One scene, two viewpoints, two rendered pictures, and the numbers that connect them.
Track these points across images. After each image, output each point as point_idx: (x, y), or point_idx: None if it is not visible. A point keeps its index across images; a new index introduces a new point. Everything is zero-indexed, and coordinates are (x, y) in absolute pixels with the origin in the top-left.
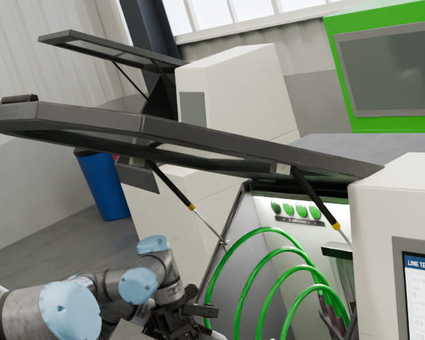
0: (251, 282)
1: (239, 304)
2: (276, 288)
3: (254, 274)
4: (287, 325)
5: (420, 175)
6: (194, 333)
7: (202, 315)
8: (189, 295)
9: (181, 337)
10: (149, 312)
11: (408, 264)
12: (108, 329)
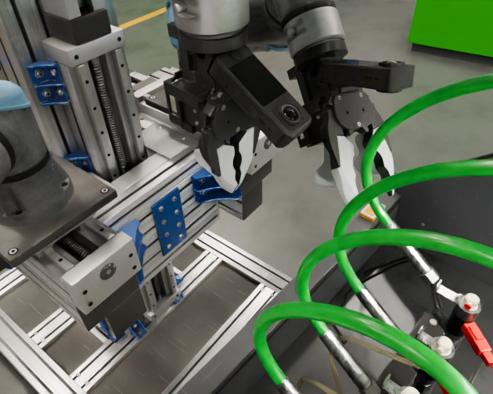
0: (441, 173)
1: (383, 181)
2: (411, 242)
3: (466, 168)
4: (291, 313)
5: None
6: (203, 123)
7: (244, 112)
8: (369, 78)
9: (186, 105)
10: (297, 43)
11: None
12: (271, 23)
